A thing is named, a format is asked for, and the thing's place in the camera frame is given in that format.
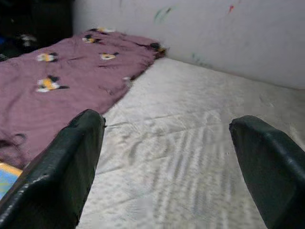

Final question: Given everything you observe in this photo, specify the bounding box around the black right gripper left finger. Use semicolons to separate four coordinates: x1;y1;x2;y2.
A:
0;109;106;229

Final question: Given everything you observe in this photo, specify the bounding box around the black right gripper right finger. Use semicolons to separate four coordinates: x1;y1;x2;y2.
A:
229;115;305;229

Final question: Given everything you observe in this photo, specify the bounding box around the blue yellow-bordered children's book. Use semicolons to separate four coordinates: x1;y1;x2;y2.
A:
0;162;23;201

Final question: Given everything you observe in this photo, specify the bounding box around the purple blanket with cartoon print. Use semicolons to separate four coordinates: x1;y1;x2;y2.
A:
0;27;169;170

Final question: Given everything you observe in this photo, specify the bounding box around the white quilted mattress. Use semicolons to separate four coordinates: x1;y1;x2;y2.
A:
76;57;305;229

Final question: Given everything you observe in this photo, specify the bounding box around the black bedside furniture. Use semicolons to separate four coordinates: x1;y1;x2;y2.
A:
0;0;73;62

